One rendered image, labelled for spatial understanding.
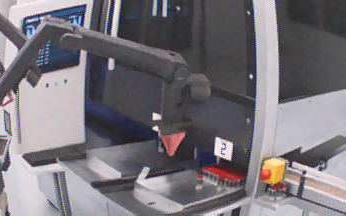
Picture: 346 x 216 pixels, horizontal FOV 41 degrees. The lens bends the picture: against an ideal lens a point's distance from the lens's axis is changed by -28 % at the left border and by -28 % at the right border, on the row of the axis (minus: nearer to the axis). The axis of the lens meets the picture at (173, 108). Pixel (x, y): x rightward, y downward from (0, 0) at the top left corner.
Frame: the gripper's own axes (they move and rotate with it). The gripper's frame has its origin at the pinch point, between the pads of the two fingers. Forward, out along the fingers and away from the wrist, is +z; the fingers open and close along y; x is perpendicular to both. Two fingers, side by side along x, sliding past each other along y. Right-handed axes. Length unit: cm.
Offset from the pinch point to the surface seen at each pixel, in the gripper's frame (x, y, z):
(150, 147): 53, 31, 20
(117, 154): 52, 15, 20
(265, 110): -12.4, 26.4, -11.2
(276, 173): -22.3, 26.5, 7.7
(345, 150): -13, 101, 21
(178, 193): 8.8, 10.6, 19.9
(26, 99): 88, -17, 2
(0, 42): 543, 97, 33
